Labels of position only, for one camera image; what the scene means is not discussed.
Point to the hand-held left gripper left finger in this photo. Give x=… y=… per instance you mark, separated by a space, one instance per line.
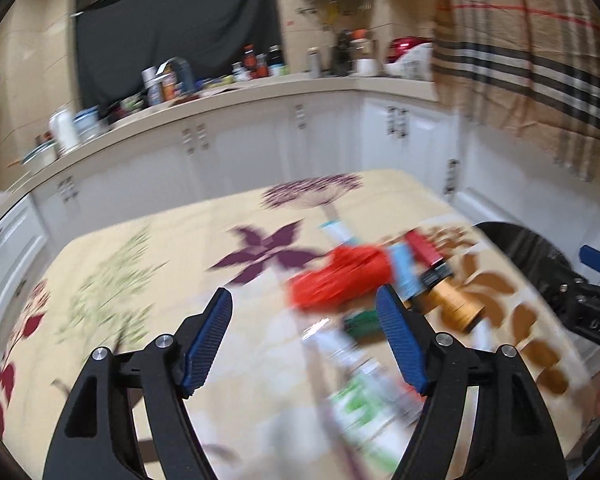
x=207 y=340

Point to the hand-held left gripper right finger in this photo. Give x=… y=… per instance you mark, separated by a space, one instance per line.
x=400 y=340

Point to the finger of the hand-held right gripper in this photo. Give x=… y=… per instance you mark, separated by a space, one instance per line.
x=597 y=260

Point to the brown bottle with black cap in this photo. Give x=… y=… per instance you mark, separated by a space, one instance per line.
x=455 y=302

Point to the white green packet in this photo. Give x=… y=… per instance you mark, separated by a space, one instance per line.
x=365 y=400

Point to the blue packet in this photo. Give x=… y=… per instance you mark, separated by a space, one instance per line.
x=405 y=270

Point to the black trash bin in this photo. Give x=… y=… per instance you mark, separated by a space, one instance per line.
x=520 y=250

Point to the red plastic bag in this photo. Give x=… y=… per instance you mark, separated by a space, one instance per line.
x=340 y=275

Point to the red box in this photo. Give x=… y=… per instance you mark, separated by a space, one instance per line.
x=422 y=247

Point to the white tube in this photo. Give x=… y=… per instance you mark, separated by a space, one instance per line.
x=336 y=231

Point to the white kitchen cabinet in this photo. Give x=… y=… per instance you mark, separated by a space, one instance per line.
x=260 y=135

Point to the plaid curtain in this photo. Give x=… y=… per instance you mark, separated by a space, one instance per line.
x=530 y=50

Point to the pot with glass lid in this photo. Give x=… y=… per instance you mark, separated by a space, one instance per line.
x=40 y=156

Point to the white kettle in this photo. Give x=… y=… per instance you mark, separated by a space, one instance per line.
x=64 y=132

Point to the white plastic bag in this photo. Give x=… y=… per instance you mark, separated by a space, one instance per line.
x=412 y=65

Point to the chrome faucet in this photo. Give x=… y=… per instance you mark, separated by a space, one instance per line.
x=180 y=67

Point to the red label sauce bottle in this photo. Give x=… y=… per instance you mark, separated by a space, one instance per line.
x=250 y=62

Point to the white blender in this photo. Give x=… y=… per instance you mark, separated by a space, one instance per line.
x=365 y=60

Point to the dark sauce bottle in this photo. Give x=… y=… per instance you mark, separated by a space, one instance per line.
x=275 y=62

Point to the red cooker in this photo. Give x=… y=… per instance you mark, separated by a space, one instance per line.
x=405 y=46

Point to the steel bottle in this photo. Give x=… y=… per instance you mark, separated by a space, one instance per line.
x=313 y=62

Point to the dark window cloth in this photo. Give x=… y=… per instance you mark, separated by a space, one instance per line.
x=180 y=25

